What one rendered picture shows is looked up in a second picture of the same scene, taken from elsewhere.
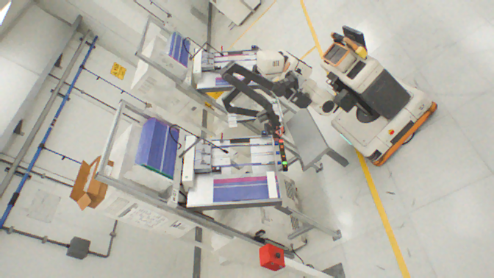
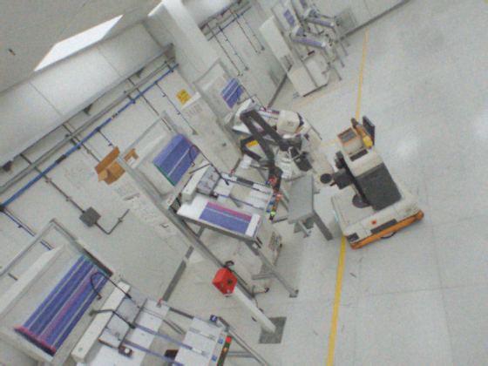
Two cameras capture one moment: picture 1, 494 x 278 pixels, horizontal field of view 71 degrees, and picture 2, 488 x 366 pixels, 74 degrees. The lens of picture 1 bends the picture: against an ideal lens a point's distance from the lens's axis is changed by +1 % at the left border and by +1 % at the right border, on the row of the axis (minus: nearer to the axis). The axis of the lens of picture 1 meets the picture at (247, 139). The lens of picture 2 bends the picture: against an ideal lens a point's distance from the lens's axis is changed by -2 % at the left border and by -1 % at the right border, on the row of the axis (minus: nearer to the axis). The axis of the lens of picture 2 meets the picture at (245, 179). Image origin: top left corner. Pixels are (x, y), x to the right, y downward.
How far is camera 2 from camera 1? 0.46 m
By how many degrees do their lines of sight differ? 9
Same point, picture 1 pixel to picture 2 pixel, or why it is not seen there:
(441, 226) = (378, 316)
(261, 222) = (233, 254)
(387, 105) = (377, 196)
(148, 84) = (195, 111)
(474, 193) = (418, 299)
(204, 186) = (198, 204)
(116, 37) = (193, 69)
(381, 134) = (363, 220)
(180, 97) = (216, 131)
